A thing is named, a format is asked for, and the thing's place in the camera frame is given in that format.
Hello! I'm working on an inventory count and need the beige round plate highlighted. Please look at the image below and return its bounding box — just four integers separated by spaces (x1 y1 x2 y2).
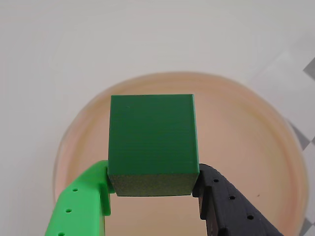
52 71 310 236

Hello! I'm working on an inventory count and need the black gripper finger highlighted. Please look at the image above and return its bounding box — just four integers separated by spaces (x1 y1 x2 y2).
192 163 284 236

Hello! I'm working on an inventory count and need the green dice cube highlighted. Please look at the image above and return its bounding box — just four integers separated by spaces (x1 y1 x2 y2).
107 93 200 197

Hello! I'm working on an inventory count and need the grey white checkered mat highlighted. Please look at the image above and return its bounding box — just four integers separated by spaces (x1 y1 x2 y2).
290 57 315 236

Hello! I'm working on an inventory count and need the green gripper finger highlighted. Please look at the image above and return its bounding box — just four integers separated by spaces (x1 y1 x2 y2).
44 160 112 236

